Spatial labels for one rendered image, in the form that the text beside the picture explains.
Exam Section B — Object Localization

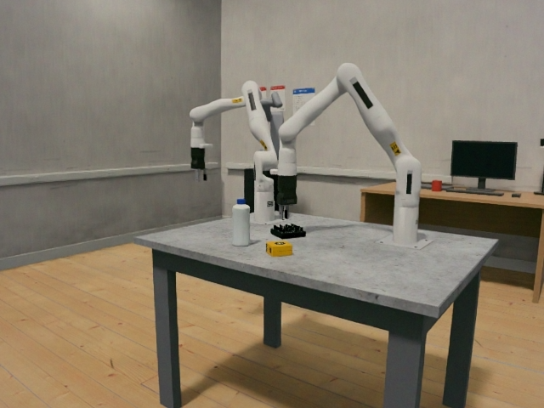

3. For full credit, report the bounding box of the white bottle with blue cap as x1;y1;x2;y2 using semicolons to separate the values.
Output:
232;199;250;247

